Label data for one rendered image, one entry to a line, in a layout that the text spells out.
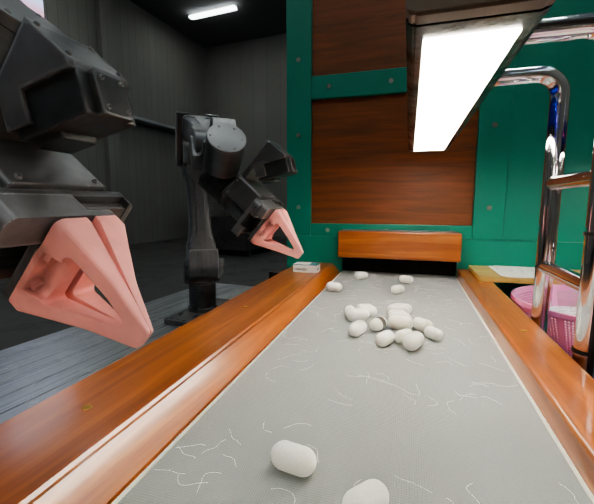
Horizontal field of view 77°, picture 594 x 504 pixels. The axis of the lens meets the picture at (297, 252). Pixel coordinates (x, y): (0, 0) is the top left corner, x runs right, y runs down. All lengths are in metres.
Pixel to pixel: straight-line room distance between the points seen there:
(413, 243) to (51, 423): 0.81
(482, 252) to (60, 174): 0.93
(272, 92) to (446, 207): 9.88
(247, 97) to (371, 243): 10.24
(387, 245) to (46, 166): 0.81
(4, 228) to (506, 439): 0.38
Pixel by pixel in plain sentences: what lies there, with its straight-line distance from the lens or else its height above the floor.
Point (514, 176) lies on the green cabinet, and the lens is 1.06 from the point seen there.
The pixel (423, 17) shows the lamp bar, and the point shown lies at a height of 1.04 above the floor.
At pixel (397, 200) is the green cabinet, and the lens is 1.03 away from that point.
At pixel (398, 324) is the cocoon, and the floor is 0.75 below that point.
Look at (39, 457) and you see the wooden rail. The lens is 0.33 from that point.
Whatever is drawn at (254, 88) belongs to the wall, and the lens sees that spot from 11.04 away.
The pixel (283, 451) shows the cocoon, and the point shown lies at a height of 0.76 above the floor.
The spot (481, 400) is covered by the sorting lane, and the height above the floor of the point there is 0.74.
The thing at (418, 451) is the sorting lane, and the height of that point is 0.74.
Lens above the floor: 0.93
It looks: 8 degrees down
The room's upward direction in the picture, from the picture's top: straight up
